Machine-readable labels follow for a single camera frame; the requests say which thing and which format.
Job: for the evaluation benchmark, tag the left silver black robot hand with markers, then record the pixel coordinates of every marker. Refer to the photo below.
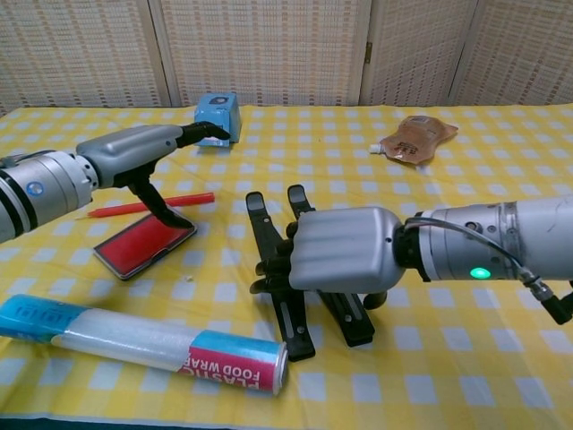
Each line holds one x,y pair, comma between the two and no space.
130,152

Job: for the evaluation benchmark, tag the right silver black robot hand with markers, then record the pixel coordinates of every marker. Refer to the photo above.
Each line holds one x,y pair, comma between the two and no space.
340,251

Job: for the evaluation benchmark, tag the black folding laptop stand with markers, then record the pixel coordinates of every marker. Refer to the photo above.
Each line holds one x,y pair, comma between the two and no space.
293,327

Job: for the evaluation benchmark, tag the plastic food wrap roll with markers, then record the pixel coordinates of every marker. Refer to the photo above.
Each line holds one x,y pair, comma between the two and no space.
134,336

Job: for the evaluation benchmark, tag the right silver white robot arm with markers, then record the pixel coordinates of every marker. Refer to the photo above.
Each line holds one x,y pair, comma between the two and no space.
537,242

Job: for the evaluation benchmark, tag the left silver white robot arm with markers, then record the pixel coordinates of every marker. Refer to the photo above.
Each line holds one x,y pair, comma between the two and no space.
45,188

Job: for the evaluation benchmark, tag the red pen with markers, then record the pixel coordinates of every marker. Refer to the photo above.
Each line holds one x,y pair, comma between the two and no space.
197,198

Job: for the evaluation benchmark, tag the yellow white checked tablecloth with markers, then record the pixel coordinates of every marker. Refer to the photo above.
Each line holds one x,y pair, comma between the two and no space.
313,170

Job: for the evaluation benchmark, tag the red ink stamp pad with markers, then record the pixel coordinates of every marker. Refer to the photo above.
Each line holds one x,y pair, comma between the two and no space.
134,246

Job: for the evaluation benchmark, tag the small blue cardboard box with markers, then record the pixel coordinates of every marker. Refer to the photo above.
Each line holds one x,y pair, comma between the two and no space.
219,107

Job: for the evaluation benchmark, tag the brown spout pouch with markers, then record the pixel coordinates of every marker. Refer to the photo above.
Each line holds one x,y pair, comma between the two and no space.
416,141

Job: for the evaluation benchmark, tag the beige woven folding screen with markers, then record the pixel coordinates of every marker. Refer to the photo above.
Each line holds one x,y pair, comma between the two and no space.
268,45

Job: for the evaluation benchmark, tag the brass screen hinge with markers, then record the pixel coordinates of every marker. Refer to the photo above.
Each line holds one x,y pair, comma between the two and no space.
369,52

